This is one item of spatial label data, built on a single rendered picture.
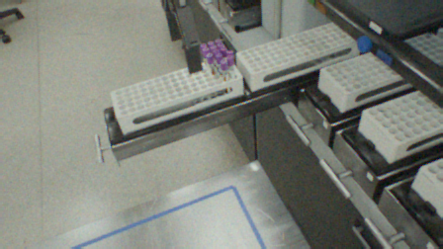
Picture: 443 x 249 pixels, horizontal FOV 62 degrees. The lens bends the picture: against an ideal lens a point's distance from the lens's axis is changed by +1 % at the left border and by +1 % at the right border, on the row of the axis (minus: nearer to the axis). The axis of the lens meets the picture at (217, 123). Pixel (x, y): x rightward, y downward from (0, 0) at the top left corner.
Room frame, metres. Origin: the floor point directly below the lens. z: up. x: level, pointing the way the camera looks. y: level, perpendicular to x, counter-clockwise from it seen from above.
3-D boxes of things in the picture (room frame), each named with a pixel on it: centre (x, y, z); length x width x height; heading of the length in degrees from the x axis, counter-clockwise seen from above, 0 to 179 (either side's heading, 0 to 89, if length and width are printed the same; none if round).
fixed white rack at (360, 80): (0.62, -0.40, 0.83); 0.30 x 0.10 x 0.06; 104
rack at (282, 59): (0.74, -0.22, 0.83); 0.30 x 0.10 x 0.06; 104
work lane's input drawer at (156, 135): (0.69, -0.05, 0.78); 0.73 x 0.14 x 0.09; 104
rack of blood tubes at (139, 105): (0.66, 0.08, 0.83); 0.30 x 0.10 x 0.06; 104
